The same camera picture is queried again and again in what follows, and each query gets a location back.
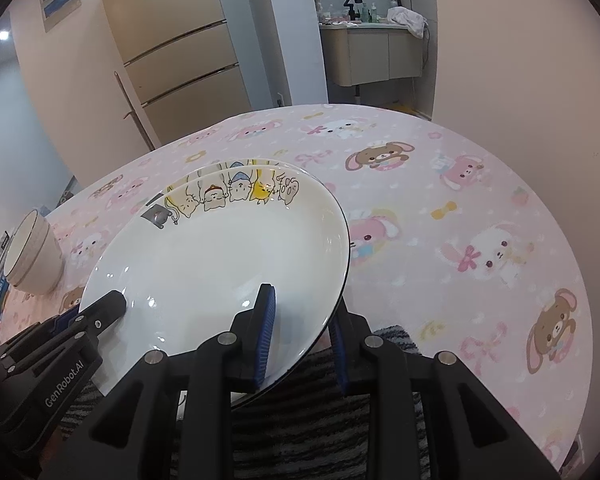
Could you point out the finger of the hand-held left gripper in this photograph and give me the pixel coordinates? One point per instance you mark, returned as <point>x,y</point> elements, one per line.
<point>107,306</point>
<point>65,322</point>

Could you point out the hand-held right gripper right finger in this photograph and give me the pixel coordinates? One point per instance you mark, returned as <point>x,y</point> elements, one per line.
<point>338,357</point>

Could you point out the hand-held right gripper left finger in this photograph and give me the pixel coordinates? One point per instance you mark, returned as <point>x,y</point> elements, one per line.
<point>264,337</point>

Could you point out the white bowl dark rim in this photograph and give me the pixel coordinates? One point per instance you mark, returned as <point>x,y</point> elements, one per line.
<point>36,286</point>
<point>42,245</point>

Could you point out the white cartoon print plate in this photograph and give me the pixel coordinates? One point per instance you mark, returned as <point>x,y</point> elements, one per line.
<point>205,260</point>
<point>215,169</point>

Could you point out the grey striped mat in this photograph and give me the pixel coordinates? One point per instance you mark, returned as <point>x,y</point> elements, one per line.
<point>305,435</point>

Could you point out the pink cartoon print tablecloth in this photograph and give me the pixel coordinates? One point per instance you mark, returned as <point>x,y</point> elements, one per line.
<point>455,200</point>

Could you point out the beige vanity cabinet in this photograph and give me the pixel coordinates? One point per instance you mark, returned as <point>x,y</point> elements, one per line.
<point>370,57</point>

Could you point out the beige refrigerator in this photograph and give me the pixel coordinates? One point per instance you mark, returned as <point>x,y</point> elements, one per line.
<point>180,15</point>

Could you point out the white cloth on vanity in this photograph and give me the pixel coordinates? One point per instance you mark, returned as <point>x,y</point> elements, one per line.
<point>407,19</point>

